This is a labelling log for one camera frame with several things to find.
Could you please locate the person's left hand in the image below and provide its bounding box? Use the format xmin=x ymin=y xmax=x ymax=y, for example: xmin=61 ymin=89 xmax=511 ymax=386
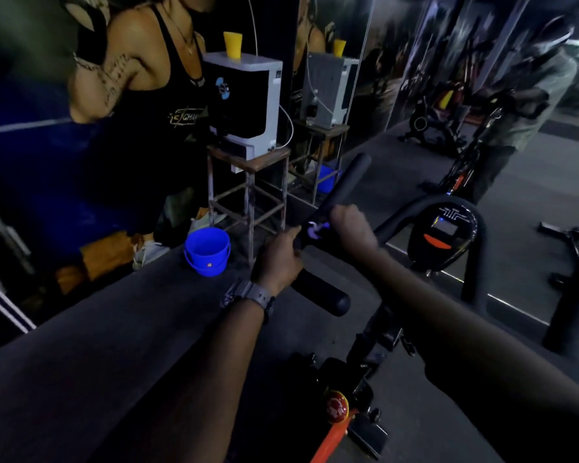
xmin=250 ymin=226 xmax=304 ymax=297

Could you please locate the person's right hand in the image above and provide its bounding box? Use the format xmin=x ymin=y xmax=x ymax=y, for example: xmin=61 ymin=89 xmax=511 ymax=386
xmin=328 ymin=203 xmax=382 ymax=260

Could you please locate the black exercise bike handlebar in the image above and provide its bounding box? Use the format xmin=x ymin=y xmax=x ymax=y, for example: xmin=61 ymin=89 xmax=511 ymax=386
xmin=289 ymin=152 xmax=488 ymax=318

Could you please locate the person's right forearm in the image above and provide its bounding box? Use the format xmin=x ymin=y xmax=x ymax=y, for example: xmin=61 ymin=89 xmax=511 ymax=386
xmin=363 ymin=250 xmax=579 ymax=463

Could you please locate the person's left forearm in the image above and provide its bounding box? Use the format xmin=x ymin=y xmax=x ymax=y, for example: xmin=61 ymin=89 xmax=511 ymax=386
xmin=89 ymin=296 xmax=270 ymax=463

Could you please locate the rusty metal stool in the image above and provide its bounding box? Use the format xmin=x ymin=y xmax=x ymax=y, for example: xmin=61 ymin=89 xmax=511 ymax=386
xmin=206 ymin=145 xmax=291 ymax=267

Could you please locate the grey wristwatch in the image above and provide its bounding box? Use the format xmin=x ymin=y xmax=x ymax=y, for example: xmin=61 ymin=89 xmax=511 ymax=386
xmin=220 ymin=278 xmax=276 ymax=324

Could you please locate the blue plastic bucket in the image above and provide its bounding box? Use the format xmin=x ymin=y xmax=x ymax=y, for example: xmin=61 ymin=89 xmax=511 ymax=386
xmin=183 ymin=227 xmax=232 ymax=277

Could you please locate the black bike console display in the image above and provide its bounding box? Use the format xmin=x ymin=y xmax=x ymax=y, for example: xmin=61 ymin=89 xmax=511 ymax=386
xmin=407 ymin=202 xmax=479 ymax=276

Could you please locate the white water tube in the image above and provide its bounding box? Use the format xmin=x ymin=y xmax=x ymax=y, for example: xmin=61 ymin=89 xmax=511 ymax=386
xmin=245 ymin=0 xmax=295 ymax=151

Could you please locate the white and black water purifier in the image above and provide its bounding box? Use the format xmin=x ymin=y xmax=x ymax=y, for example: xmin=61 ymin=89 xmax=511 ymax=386
xmin=202 ymin=51 xmax=284 ymax=174

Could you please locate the red resistance knob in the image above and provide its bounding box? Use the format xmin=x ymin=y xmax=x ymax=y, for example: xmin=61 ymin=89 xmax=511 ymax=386
xmin=324 ymin=390 xmax=351 ymax=425

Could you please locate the orange cardboard box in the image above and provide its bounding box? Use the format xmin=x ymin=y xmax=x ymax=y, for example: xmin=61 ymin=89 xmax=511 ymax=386
xmin=54 ymin=230 xmax=142 ymax=295

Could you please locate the yellow plastic cup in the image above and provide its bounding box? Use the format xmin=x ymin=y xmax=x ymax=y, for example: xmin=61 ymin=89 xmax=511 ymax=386
xmin=222 ymin=31 xmax=243 ymax=61

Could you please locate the black exercise machine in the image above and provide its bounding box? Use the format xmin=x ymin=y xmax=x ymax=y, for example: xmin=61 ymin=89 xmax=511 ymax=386
xmin=537 ymin=221 xmax=579 ymax=358

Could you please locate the black and orange bike frame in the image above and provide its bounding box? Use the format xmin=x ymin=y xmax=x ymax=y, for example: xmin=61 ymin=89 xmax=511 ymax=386
xmin=288 ymin=304 xmax=418 ymax=463

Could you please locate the athlete wall poster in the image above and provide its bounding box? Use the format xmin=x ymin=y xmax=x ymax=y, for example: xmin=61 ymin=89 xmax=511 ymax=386
xmin=0 ymin=0 xmax=214 ymax=266

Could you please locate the large wall mirror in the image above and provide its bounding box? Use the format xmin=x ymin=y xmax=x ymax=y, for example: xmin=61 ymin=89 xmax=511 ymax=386
xmin=289 ymin=0 xmax=579 ymax=352

